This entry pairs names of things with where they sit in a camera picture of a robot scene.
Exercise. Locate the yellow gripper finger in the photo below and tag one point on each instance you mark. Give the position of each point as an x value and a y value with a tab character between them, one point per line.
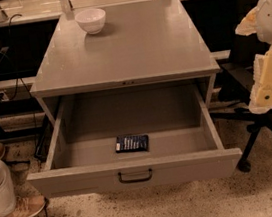
248	25
261	94

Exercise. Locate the blue rxbar blueberry package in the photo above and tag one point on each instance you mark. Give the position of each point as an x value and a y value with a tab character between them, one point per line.
133	143

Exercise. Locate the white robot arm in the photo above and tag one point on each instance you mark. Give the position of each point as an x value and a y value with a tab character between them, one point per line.
259	21

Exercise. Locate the grey cabinet counter unit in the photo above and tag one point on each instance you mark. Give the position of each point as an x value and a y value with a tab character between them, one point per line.
144	42

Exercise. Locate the grey open top drawer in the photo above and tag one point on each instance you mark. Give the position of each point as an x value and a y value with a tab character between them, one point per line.
184	145

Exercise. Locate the black office chair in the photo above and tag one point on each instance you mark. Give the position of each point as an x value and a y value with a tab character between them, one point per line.
247	76

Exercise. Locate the white ceramic bowl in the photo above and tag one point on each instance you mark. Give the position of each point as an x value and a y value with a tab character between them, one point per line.
91	20

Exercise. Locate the tan sneaker near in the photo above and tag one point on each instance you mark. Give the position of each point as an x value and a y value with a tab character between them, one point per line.
28	207

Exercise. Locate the black drawer handle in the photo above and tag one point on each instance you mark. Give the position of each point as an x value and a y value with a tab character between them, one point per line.
135	177

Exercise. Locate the wall power outlet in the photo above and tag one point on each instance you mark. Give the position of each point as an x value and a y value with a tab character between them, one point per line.
3	96

